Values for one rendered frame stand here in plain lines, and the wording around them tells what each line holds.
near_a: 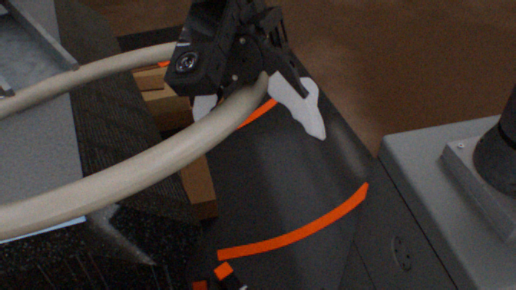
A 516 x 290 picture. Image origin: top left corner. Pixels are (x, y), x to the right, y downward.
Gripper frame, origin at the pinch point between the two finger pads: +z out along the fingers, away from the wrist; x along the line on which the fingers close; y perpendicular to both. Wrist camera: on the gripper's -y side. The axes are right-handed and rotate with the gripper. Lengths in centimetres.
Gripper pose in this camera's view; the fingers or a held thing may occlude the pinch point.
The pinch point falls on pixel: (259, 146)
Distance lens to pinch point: 50.0
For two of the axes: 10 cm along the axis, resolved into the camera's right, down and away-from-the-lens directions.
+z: 2.5, 8.5, 4.6
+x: -9.0, 0.3, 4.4
